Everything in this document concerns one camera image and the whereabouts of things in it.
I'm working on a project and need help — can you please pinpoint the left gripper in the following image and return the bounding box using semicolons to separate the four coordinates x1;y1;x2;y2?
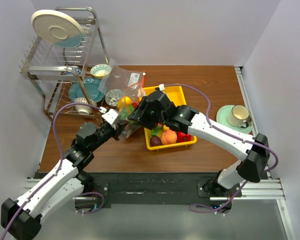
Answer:
89;119;128;152

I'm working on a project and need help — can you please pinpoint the green bell pepper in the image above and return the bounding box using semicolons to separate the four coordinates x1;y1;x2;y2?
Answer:
120;104;135;121

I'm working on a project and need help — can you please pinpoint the orange zip top bag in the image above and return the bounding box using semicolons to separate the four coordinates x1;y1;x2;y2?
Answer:
117;83;146;140

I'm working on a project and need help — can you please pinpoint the yellow lemon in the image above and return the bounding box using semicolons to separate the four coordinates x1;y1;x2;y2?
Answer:
117;96;132;109

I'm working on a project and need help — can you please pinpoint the yellow plastic tray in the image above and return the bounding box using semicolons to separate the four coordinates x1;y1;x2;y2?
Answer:
144;86;197;151

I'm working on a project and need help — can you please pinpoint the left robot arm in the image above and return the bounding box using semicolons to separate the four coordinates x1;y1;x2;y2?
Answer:
0;121;127;240

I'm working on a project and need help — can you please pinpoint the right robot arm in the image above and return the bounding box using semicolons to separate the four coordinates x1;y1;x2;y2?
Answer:
128;90;270;197

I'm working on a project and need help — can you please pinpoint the clear bag with label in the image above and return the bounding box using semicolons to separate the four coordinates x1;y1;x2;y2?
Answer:
98;58;145;95

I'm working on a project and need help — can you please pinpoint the floral grey bowl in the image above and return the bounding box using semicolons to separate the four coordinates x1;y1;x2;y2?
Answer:
105;89;124;108

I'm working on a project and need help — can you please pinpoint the small yellow fruit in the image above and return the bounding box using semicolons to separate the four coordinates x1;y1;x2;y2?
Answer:
162;125;170;132

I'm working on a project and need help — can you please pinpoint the dark purple plum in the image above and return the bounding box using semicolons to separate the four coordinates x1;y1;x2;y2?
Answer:
149;135;162;147

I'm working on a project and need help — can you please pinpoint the orange peach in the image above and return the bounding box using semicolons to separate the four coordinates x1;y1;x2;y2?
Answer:
160;130;177;145

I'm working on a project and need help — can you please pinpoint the teal scalloped plate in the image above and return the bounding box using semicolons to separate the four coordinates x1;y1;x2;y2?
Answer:
68;77;105;103

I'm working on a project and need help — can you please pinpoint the red bell pepper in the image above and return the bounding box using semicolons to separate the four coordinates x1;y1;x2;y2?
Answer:
177;131;192;143

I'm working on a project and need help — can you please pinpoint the teal striped small bowl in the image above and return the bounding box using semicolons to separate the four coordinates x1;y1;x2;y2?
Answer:
90;64;112;79

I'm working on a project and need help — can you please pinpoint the blue patterned bowl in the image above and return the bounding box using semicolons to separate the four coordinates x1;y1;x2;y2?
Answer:
63;66;84;77

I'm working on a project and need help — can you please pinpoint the metal dish rack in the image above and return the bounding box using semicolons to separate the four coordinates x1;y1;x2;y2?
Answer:
20;6;105;121

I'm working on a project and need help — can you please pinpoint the green saucer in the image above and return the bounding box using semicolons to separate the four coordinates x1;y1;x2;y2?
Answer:
216;105;253;134

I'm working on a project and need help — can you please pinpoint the cream mug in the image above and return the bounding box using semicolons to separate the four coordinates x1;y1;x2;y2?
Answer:
227;105;253;129

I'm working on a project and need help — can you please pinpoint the beige and teal plate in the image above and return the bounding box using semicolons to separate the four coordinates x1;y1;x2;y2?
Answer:
31;9;85;49

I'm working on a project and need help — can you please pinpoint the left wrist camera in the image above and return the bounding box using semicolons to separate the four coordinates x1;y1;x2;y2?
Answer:
101;108;120;125

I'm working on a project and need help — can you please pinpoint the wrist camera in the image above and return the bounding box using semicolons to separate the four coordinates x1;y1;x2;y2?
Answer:
158;84;165;91
101;108;120;125

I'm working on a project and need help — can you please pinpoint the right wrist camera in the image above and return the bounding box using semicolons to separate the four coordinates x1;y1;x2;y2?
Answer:
158;84;165;91

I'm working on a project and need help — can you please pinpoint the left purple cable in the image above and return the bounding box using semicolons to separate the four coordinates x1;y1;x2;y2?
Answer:
0;103;107;240

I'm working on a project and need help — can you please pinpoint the purple cable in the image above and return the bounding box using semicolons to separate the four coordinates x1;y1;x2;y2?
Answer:
0;103;107;240
163;83;280;214

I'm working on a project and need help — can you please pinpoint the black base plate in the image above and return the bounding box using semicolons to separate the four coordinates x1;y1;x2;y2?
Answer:
33;171;269;210

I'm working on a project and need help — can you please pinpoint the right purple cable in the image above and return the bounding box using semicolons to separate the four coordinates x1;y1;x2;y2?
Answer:
163;83;280;214

